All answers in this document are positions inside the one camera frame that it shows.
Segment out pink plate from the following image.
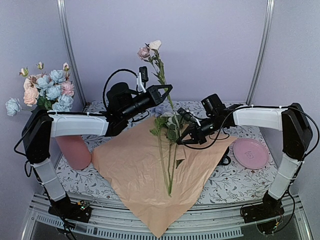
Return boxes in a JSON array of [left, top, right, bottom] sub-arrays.
[[233, 138, 269, 170]]

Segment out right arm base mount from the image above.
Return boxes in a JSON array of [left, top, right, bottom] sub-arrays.
[[240, 200, 285, 235]]

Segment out aluminium frame post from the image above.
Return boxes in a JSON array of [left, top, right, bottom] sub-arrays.
[[246, 0, 275, 105], [56, 0, 87, 107]]

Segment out aluminium front rail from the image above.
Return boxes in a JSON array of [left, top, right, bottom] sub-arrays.
[[21, 194, 315, 240]]

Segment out small blue flower on mat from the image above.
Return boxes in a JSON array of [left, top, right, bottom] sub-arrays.
[[152, 105, 167, 118]]

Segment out blue hydrangea flower bunch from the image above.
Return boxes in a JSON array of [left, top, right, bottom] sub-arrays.
[[5, 69, 75, 113]]

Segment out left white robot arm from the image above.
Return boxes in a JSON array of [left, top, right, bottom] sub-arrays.
[[18, 82, 173, 217]]

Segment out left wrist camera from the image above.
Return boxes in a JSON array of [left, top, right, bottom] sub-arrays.
[[136, 66, 149, 93]]

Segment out green paper bouquet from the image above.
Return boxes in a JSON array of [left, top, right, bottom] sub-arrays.
[[92, 117, 235, 238]]

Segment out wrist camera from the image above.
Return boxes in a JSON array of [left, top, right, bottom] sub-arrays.
[[136, 66, 149, 93], [177, 107, 201, 126]]

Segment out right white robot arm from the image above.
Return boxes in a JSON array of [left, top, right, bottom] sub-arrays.
[[176, 94, 313, 218]]

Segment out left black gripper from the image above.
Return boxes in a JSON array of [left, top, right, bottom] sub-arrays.
[[121, 83, 172, 121]]

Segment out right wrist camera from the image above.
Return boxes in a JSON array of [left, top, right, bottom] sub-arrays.
[[177, 107, 201, 126]]

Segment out mauve and cream rose stem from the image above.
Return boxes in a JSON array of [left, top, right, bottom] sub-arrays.
[[137, 40, 180, 161]]

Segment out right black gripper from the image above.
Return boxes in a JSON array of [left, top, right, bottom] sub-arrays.
[[176, 114, 222, 146]]

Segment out floral patterned table mat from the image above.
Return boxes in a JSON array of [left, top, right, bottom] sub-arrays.
[[55, 100, 277, 205]]

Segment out dark blue mug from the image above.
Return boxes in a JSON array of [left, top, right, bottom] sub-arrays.
[[218, 148, 231, 166]]

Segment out right aluminium frame post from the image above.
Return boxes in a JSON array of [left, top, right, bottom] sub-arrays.
[[246, 0, 275, 105]]

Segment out loose dark green leaf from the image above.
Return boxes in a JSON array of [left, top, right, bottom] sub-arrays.
[[175, 159, 185, 169]]

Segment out left aluminium frame post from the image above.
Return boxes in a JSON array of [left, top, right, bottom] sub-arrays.
[[56, 0, 87, 107]]

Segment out pale pink rose stem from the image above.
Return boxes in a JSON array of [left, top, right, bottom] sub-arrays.
[[19, 67, 40, 107]]

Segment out white flower leafy stems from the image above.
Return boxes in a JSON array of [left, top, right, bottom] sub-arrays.
[[149, 108, 199, 197]]

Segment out pink cylindrical vase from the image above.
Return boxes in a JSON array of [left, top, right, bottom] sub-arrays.
[[55, 135, 92, 170]]

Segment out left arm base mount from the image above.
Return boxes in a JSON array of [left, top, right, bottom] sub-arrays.
[[48, 195, 92, 223]]

